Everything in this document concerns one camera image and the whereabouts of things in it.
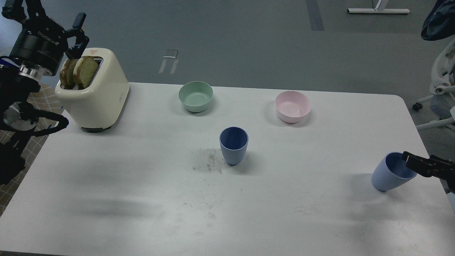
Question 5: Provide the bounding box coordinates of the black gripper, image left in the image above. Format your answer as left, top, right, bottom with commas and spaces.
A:
1, 0, 90, 76

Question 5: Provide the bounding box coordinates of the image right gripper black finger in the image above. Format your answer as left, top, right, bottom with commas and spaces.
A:
402, 151, 455, 180

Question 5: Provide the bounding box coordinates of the light blue cup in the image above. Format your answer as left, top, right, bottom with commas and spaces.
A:
371, 152, 417, 192

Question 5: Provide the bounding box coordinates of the dark blue cup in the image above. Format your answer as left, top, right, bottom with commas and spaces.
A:
219, 127, 249, 166

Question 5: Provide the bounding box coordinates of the toast slice inner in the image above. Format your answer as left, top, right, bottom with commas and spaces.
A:
73, 56, 99, 90

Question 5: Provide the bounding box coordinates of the toast slice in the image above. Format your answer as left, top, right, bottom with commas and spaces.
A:
59, 59, 78, 90
73, 56, 99, 90

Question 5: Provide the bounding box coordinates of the toast slice outer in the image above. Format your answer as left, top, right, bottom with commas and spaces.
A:
59, 59, 78, 90

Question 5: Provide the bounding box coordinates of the white office chair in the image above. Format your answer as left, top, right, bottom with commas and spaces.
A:
412, 39, 455, 131

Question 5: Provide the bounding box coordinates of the cream toaster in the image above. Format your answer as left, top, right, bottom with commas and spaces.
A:
55, 48, 130, 133

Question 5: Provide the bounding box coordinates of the dark cloth on chair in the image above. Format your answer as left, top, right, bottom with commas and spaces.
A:
421, 0, 455, 41

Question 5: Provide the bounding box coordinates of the pink bowl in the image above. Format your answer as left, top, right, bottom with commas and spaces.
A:
274, 91, 312, 124

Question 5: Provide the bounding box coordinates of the green bowl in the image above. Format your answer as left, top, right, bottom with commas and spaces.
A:
178, 81, 214, 113

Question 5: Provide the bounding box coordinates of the white desk leg base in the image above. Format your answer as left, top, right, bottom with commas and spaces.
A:
347, 0, 411, 15

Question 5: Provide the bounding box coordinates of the black cable loop left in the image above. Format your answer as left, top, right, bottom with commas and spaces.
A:
0, 101, 69, 137

